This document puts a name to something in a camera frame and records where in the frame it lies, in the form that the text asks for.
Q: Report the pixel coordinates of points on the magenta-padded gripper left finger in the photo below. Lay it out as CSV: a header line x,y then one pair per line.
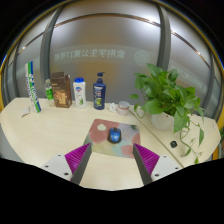
x,y
59,164

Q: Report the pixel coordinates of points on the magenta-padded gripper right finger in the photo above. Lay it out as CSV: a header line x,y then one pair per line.
x,y
162,166

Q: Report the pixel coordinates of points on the blue and black computer mouse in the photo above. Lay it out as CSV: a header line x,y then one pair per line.
x,y
114,135

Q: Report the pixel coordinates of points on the pastel floral mouse pad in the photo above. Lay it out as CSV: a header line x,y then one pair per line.
x,y
98,136

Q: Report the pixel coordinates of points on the small black object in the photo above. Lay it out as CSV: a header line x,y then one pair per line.
x,y
173,144

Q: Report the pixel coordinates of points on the small white packet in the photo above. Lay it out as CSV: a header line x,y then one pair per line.
x,y
26,111

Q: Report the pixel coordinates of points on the green plant in white pot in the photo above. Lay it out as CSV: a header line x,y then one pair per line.
x,y
163,96

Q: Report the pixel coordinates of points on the small jar with white lid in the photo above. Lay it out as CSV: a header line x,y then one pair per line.
x,y
123,108

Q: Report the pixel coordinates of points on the clear bottle with green label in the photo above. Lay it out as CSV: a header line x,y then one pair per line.
x,y
49,93

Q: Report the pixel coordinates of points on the white bottle with blue cap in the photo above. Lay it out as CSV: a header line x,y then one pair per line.
x,y
79,95

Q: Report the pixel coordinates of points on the brown cracker carton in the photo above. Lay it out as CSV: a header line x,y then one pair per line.
x,y
61,91

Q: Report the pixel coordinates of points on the crumpled white tissue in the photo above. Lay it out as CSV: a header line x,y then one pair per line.
x,y
112,107

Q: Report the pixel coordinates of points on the dark blue pump bottle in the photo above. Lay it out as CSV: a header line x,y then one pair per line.
x,y
99,95

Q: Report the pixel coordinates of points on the white green blue tube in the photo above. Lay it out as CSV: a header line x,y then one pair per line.
x,y
32,86

